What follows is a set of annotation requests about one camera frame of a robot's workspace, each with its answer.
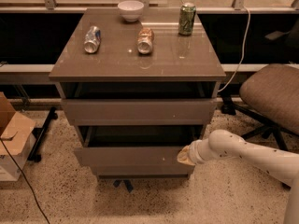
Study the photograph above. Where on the foam gripper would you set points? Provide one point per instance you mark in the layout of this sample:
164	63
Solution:
193	152

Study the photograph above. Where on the grey drawer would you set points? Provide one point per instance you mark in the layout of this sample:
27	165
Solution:
120	146
81	112

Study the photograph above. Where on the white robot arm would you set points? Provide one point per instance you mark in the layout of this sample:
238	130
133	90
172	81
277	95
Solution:
280	164

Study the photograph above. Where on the grey top drawer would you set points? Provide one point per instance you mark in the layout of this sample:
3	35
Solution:
81	112

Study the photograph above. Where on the grey drawer cabinet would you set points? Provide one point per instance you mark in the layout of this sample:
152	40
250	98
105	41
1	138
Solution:
179	68

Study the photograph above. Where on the blue tape cross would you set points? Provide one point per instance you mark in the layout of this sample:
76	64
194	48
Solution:
127	184

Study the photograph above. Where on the brown office chair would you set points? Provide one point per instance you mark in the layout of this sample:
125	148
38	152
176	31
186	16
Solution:
272	95

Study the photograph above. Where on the crushed orange silver can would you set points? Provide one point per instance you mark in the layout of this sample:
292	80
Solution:
145	41

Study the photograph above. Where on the green soda can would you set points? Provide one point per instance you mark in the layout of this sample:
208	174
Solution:
186	18

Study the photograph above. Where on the black metal stand leg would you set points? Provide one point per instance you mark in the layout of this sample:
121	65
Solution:
39	134

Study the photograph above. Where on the crushed blue silver can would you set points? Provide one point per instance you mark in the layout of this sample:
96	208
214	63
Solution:
92	40

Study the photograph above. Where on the white ceramic bowl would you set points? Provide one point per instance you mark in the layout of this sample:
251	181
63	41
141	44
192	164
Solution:
131	10

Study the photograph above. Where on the cardboard box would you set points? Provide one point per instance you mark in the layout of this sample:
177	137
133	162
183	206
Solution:
16	132

